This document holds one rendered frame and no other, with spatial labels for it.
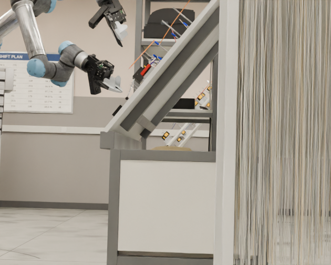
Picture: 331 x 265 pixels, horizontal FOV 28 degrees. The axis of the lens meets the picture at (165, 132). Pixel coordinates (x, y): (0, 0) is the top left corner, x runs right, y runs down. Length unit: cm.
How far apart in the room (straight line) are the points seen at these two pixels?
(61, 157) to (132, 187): 791
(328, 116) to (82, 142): 868
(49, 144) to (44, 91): 84
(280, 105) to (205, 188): 81
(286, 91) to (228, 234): 40
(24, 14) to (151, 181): 97
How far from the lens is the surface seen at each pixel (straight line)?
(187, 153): 247
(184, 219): 248
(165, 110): 348
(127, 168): 249
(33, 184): 1046
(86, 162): 1031
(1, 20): 325
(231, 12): 179
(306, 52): 176
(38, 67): 281
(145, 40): 381
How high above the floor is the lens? 75
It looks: 3 degrees up
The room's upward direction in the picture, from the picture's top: 2 degrees clockwise
